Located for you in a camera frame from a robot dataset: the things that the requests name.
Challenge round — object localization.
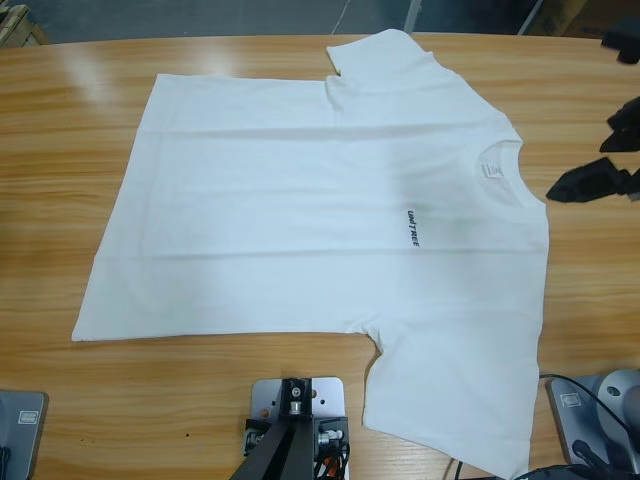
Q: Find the grey base plate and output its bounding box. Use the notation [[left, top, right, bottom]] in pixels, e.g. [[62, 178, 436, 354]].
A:
[[0, 389, 50, 480], [544, 374, 640, 472]]

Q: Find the white upright post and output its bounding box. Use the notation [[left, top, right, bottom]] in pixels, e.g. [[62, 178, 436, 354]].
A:
[[402, 0, 422, 32]]

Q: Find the orange and black cable bundle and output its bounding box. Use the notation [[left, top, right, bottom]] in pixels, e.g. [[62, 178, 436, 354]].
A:
[[312, 442, 354, 480]]

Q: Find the slanted metal bar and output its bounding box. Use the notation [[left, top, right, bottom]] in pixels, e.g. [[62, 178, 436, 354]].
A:
[[517, 0, 547, 35]]

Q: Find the brown cardboard box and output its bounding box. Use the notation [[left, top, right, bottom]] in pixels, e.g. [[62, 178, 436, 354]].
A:
[[524, 0, 591, 37]]

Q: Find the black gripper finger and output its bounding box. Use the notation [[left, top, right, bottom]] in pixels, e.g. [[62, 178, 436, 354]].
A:
[[599, 97, 640, 154], [545, 157, 632, 204]]

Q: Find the pale printed cardboard box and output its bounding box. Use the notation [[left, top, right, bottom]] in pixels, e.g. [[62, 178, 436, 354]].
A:
[[564, 12, 632, 40]]

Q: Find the wooden pallet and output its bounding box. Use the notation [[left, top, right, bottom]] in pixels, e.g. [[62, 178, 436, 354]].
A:
[[0, 3, 51, 49]]

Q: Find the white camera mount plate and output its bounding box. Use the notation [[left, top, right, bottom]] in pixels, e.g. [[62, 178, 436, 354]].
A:
[[249, 377, 350, 480]]

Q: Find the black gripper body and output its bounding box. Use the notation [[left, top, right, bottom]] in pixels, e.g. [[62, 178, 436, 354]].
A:
[[602, 29, 640, 64]]

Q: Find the white T-shirt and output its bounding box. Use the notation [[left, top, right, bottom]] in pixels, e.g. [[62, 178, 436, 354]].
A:
[[71, 28, 554, 480]]

